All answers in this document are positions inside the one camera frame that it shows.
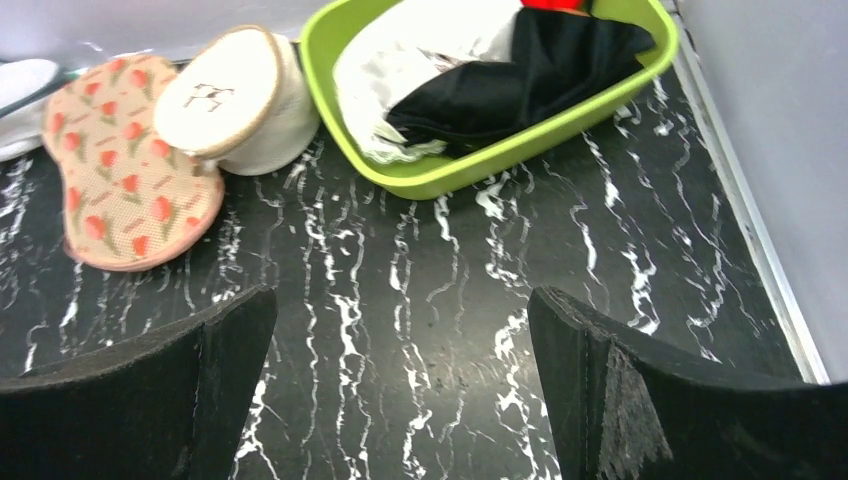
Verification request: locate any green plastic basin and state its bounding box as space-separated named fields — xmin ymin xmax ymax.
xmin=299 ymin=0 xmax=679 ymax=200

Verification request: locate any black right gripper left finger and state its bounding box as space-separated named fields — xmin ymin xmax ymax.
xmin=1 ymin=286 xmax=277 ymax=479

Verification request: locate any red garment in basin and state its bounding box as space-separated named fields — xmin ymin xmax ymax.
xmin=521 ymin=0 xmax=583 ymax=13

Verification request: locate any white garment in basin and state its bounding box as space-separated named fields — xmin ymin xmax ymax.
xmin=333 ymin=0 xmax=522 ymax=165

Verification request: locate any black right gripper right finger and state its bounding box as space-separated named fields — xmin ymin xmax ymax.
xmin=527 ymin=286 xmax=847 ymax=479

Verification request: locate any black garment in basin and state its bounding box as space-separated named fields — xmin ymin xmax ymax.
xmin=387 ymin=8 xmax=655 ymax=155

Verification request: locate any aluminium table frame rail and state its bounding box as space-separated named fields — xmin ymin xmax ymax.
xmin=662 ymin=1 xmax=831 ymax=384

